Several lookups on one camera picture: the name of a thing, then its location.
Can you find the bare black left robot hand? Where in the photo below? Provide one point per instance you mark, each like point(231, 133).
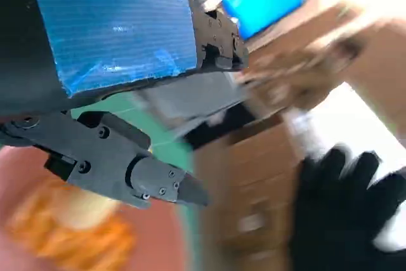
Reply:
point(111, 30)

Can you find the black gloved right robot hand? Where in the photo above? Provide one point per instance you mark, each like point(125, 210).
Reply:
point(333, 214)

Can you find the pink bowl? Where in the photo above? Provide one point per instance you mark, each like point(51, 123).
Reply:
point(155, 239)

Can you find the round pale bread bun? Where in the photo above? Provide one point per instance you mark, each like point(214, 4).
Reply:
point(85, 214)

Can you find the long orange bread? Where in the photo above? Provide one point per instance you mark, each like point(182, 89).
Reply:
point(79, 248)

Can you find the person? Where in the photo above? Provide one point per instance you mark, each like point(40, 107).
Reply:
point(317, 61)

